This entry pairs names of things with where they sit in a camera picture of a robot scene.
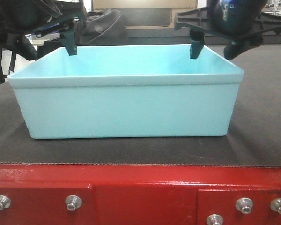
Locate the light blue plastic bin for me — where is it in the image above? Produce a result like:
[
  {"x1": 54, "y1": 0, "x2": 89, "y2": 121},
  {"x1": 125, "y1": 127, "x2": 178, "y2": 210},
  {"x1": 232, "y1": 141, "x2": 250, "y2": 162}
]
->
[{"x1": 8, "y1": 45, "x2": 244, "y2": 139}]

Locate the steel bolt lower middle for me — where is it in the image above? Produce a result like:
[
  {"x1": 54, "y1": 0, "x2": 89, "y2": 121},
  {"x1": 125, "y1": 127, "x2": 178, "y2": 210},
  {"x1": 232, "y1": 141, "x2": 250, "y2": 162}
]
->
[{"x1": 206, "y1": 214, "x2": 223, "y2": 225}]

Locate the steel bolt far left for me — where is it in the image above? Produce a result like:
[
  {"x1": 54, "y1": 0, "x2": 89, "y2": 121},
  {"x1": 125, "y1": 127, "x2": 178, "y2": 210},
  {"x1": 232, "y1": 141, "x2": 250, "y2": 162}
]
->
[{"x1": 0, "y1": 195, "x2": 11, "y2": 210}]

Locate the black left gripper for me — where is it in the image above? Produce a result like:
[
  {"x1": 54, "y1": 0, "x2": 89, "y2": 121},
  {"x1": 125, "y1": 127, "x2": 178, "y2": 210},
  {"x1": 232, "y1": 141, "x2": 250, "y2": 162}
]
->
[{"x1": 0, "y1": 0, "x2": 87, "y2": 56}]

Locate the black backpack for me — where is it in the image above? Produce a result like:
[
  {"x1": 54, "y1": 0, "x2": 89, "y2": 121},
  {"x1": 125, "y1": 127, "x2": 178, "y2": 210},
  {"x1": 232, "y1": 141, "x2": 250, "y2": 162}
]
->
[{"x1": 74, "y1": 8, "x2": 129, "y2": 46}]

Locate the red conveyor frame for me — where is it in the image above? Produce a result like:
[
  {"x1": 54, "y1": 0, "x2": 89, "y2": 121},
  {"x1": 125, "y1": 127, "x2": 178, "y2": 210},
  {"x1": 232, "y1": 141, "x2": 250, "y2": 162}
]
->
[{"x1": 0, "y1": 165, "x2": 281, "y2": 225}]

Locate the black conveyor belt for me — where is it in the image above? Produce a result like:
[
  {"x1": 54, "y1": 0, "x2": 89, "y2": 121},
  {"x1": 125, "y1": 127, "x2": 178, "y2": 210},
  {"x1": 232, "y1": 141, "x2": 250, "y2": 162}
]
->
[{"x1": 0, "y1": 35, "x2": 281, "y2": 167}]

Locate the steel bolt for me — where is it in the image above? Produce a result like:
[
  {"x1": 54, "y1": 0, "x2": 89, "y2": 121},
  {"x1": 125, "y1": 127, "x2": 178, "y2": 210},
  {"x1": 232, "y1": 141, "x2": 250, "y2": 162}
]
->
[
  {"x1": 235, "y1": 197, "x2": 253, "y2": 215},
  {"x1": 65, "y1": 195, "x2": 82, "y2": 211},
  {"x1": 270, "y1": 198, "x2": 281, "y2": 214},
  {"x1": 0, "y1": 195, "x2": 11, "y2": 210},
  {"x1": 206, "y1": 214, "x2": 223, "y2": 225}
]

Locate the steel bolt far right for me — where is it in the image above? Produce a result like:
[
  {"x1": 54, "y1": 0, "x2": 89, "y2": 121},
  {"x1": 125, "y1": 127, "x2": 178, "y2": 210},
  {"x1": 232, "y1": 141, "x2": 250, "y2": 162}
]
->
[{"x1": 270, "y1": 198, "x2": 281, "y2": 214}]

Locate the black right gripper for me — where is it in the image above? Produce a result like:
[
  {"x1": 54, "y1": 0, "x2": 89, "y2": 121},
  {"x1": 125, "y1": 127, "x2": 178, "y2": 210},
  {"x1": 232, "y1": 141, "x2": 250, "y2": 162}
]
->
[{"x1": 174, "y1": 0, "x2": 281, "y2": 60}]

